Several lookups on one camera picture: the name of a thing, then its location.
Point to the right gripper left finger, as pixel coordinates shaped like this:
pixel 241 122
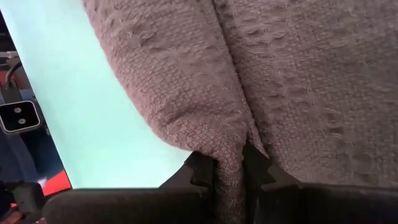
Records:
pixel 124 207

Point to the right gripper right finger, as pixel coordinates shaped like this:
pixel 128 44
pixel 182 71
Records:
pixel 326 207

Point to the grey terry towel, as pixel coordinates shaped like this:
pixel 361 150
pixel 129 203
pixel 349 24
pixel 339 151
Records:
pixel 311 93

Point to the green table mat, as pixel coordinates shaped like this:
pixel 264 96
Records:
pixel 77 109

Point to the small black silver-rimmed camera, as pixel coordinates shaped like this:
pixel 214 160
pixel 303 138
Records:
pixel 18 116

